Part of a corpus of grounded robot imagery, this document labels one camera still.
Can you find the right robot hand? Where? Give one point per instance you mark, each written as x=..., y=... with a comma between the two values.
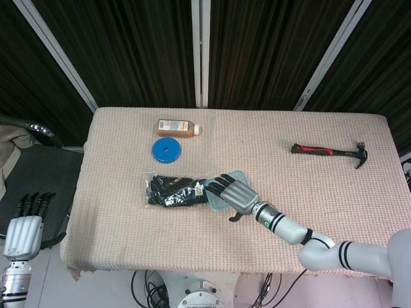
x=241, y=197

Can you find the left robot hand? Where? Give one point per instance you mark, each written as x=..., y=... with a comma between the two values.
x=22, y=234

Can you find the translucent blue square lid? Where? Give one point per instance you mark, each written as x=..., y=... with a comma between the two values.
x=239, y=176

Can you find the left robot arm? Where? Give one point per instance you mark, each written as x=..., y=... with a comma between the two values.
x=13, y=279

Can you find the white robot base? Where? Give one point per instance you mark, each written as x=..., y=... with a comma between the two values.
x=199, y=292

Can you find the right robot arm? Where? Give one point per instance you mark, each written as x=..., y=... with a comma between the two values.
x=321, y=253

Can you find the pink waffle tablecloth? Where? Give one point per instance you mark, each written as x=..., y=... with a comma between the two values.
x=199, y=244

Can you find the bagged black gloves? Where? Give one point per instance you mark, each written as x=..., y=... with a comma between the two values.
x=175, y=192

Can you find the black mesh chair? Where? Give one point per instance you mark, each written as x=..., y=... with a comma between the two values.
x=48, y=170

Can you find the beige garment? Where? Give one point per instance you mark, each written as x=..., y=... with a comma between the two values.
x=9, y=147

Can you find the blue round disc with hole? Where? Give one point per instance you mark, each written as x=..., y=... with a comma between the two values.
x=160, y=155

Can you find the brown liquid bottle white cap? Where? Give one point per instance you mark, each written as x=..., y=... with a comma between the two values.
x=175, y=128

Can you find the dark curtain panel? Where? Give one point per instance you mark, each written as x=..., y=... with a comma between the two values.
x=385, y=64
x=29, y=77
x=128, y=48
x=263, y=48

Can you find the white frame post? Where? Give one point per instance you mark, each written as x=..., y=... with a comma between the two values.
x=330, y=61
x=61, y=61
x=200, y=54

